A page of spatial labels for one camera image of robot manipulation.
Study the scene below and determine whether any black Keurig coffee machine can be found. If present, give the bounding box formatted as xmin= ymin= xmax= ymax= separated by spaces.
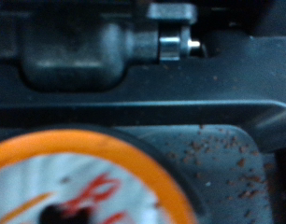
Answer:
xmin=0 ymin=0 xmax=286 ymax=224

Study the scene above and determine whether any white coffee pod orange lid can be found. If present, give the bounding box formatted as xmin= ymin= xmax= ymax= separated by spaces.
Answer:
xmin=0 ymin=129 xmax=198 ymax=224

